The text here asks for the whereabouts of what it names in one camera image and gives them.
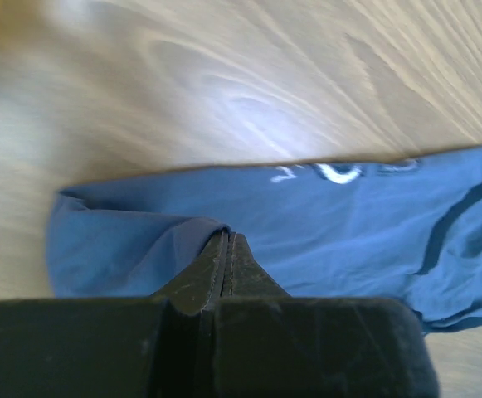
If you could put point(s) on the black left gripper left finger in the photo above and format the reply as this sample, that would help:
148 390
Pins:
154 346

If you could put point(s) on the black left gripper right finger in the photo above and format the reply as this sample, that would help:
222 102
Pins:
268 344

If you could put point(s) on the blue-grey tank top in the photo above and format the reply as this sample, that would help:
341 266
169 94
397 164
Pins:
410 230

